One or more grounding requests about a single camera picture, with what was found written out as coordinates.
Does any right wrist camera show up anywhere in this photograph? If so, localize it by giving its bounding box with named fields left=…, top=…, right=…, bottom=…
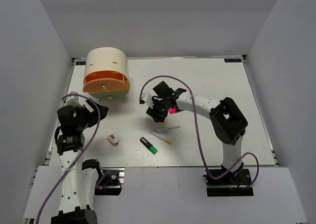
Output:
left=139, top=92, right=154, bottom=109

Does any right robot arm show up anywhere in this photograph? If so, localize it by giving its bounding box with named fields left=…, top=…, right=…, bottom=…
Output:
left=139, top=81, right=248, bottom=184

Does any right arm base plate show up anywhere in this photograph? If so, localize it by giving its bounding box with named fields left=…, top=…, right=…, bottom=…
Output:
left=203, top=169, right=254, bottom=197

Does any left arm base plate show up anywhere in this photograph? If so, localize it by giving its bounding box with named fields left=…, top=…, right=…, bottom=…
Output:
left=94, top=167, right=125, bottom=196

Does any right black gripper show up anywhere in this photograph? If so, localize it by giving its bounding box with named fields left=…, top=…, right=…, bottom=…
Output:
left=147, top=97, right=170, bottom=122

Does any blue logo sticker left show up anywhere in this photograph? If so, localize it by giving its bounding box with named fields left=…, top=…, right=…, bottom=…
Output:
left=76, top=61, right=86, bottom=65

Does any purple cable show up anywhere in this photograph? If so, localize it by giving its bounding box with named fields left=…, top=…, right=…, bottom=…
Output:
left=139, top=75, right=260, bottom=188
left=35, top=93, right=102, bottom=224

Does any white pen yellow cap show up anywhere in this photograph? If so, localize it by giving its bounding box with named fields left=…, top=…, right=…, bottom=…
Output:
left=150, top=131, right=172, bottom=145

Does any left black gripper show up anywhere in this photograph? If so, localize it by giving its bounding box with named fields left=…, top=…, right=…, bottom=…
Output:
left=75, top=98, right=109, bottom=131

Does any white pen light-yellow cap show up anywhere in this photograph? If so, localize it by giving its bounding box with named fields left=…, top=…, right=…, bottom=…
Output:
left=145, top=117, right=168, bottom=124

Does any white pen pale cap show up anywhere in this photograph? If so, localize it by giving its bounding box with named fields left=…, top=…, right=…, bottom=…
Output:
left=157, top=125, right=181, bottom=132

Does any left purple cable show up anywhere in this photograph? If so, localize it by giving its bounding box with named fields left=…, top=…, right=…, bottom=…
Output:
left=35, top=93, right=102, bottom=224

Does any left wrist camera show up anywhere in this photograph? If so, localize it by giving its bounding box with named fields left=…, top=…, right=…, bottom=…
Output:
left=63, top=91, right=82, bottom=108

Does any cream cylindrical desk organizer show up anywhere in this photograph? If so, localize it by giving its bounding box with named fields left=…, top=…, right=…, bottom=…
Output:
left=82, top=47, right=130, bottom=100

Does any blue logo sticker right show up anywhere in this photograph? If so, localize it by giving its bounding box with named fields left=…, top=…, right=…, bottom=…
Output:
left=224, top=58, right=242, bottom=63

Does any green cap black highlighter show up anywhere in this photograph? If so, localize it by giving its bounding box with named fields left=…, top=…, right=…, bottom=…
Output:
left=140, top=137, right=158, bottom=155

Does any pink cap black highlighter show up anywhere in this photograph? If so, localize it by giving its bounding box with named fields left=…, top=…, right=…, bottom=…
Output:
left=169, top=108, right=176, bottom=114

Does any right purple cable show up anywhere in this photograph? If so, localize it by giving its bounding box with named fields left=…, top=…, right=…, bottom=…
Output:
left=139, top=75, right=260, bottom=188

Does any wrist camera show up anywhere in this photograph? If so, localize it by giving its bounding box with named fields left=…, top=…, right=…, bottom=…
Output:
left=139, top=92, right=154, bottom=109
left=63, top=91, right=82, bottom=108

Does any blue logo sticker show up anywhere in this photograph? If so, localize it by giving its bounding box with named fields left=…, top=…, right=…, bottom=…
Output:
left=76, top=61, right=86, bottom=65
left=224, top=58, right=242, bottom=63

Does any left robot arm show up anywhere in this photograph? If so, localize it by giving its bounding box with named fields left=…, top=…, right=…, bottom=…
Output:
left=51, top=105, right=109, bottom=224

